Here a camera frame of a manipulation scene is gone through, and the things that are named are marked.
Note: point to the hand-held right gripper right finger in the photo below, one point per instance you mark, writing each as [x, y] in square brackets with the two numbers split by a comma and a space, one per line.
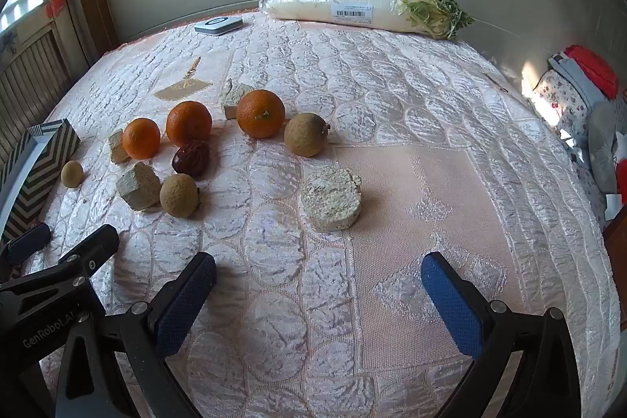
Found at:
[450, 306]

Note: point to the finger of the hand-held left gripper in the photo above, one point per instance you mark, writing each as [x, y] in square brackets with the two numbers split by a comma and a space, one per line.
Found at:
[29, 244]
[95, 246]

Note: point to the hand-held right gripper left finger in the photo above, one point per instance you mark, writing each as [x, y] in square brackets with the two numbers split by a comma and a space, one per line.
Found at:
[186, 306]

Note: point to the small longan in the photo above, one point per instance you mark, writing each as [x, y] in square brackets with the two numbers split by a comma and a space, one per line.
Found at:
[72, 174]

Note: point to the striped cardboard box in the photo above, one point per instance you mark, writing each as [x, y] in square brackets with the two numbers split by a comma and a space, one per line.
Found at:
[44, 168]

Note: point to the medium longan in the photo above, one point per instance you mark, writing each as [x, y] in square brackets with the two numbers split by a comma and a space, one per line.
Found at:
[180, 195]

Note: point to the small orange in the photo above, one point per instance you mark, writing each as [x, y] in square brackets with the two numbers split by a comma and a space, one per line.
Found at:
[141, 138]

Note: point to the red date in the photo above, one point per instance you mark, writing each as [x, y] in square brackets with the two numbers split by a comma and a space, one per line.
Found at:
[191, 158]

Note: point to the large longan with stem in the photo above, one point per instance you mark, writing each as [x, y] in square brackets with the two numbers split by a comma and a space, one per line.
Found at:
[304, 135]

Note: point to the large crumbly cake chunk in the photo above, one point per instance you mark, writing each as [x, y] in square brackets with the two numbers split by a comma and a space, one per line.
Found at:
[138, 185]

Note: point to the small crumbly cake chunk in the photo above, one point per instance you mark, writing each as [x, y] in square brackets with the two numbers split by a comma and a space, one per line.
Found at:
[117, 147]

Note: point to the medium orange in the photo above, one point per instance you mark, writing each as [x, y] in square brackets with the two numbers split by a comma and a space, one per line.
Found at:
[188, 123]

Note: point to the round crumbly cake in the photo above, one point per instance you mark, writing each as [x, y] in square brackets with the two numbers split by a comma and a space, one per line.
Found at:
[331, 197]

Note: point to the slatted wooden panel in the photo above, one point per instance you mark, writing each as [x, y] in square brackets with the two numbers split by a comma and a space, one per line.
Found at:
[29, 75]

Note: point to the pale crumbly cake chunk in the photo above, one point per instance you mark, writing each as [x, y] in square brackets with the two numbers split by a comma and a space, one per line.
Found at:
[232, 97]

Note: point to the large orange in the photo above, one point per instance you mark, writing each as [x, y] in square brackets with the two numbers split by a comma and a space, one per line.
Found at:
[260, 113]

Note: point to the pink quilted bedspread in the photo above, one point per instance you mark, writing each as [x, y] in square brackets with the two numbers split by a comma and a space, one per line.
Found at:
[392, 104]

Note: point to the grey padded garment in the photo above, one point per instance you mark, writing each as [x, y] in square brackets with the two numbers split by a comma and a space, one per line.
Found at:
[602, 144]

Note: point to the floral cloth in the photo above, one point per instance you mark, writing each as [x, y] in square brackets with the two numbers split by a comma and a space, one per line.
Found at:
[563, 99]

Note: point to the flat white device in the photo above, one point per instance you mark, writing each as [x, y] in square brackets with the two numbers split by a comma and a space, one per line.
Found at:
[218, 25]

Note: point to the grey-blue cloth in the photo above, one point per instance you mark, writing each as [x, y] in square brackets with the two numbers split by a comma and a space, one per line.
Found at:
[568, 73]

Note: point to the red cloth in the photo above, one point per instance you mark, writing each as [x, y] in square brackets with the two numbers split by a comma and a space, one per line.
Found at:
[592, 68]

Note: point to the plastic-wrapped white radish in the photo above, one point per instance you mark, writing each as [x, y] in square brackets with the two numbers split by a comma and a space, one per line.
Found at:
[343, 4]

